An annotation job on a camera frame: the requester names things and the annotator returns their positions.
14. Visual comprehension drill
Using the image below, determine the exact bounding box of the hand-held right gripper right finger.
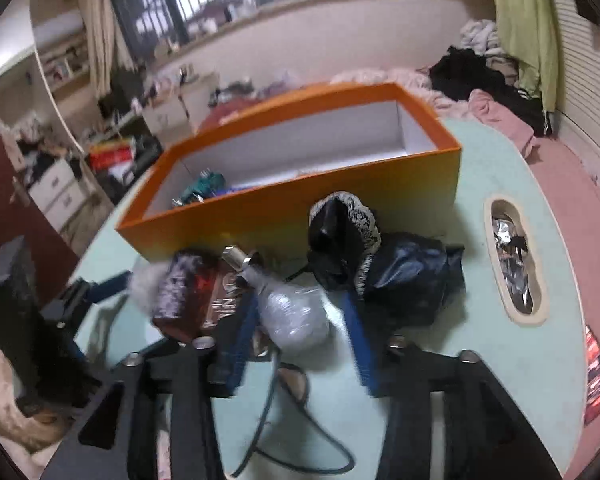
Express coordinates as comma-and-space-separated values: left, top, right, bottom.
342, 292, 566, 480

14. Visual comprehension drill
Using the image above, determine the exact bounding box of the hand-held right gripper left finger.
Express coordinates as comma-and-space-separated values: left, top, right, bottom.
42, 290, 261, 480

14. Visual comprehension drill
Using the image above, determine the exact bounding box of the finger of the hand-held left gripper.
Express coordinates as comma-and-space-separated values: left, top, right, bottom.
55, 270, 133, 328

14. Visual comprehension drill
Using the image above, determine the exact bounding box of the grey fur scrunchie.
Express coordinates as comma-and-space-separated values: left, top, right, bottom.
127, 262, 173, 316

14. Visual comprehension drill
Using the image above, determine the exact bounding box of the dark red card box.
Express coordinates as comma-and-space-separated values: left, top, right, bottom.
152, 252, 253, 343

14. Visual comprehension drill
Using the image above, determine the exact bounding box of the clear plastic bag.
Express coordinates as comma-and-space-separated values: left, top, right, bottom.
245, 265, 331, 351

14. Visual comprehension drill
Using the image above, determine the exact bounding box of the orange cardboard box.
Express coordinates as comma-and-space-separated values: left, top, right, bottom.
116, 81, 462, 263

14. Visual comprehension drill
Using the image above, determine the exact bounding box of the mint green printed desktop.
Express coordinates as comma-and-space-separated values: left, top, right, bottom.
72, 115, 588, 480

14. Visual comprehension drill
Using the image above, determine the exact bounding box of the cream fleece blanket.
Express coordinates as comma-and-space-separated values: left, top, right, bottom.
0, 320, 81, 466

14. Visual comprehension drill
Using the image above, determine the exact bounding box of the dark glossy bag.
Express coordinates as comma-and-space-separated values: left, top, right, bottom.
360, 232, 467, 328

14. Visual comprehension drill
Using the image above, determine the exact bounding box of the white drawer cabinet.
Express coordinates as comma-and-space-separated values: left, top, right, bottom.
27, 157, 88, 231

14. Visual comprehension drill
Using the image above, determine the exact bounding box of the black lace hair accessory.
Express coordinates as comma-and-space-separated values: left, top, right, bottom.
307, 191, 383, 293

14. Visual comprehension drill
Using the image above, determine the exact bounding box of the red and white carton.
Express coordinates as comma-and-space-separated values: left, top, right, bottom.
87, 140, 136, 171

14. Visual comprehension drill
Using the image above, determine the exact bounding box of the teal toy in box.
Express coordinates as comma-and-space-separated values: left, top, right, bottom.
172, 170, 227, 208

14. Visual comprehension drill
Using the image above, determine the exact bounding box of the silver foil wrapper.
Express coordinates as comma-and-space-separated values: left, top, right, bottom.
490, 212, 536, 311

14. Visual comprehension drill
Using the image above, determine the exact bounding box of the beige curtain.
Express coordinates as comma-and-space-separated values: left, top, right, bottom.
75, 0, 136, 106

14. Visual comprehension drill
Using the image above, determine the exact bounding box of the pink garment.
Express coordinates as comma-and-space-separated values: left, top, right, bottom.
467, 89, 541, 158

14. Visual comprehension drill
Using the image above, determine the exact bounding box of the black clothes pile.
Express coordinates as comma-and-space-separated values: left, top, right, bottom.
427, 46, 553, 138

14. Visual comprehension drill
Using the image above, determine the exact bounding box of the barred window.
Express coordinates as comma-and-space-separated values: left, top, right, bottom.
105, 0, 451, 48

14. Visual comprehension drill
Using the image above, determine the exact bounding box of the white clothes pile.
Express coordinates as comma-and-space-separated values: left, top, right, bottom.
460, 19, 501, 53

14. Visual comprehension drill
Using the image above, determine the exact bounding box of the white louvered closet door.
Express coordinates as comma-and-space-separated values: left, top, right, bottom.
537, 0, 600, 196

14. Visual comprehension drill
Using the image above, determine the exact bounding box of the green hanging garment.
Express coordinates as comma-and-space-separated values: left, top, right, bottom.
485, 0, 561, 113

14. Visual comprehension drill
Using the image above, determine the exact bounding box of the black cable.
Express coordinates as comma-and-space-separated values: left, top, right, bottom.
230, 345, 356, 478

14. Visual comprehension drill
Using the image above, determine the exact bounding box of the white wall shelf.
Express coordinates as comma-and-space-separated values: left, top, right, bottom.
30, 15, 93, 91

